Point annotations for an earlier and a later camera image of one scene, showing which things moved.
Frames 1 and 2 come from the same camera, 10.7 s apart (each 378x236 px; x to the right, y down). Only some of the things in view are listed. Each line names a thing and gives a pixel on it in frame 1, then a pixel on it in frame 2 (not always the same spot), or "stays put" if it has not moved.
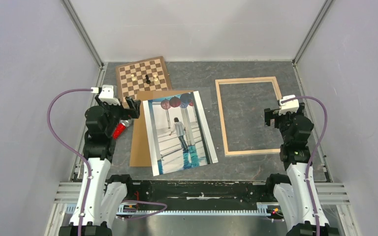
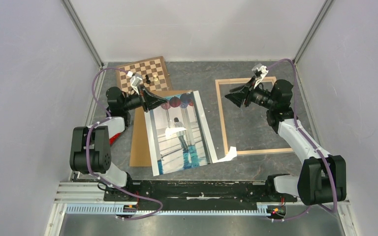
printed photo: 179,134 stays put
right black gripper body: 282,122 → 255,96
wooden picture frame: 227,153 stays put
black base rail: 169,192 stays put
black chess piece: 147,81 stays put
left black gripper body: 114,112 → 140,103
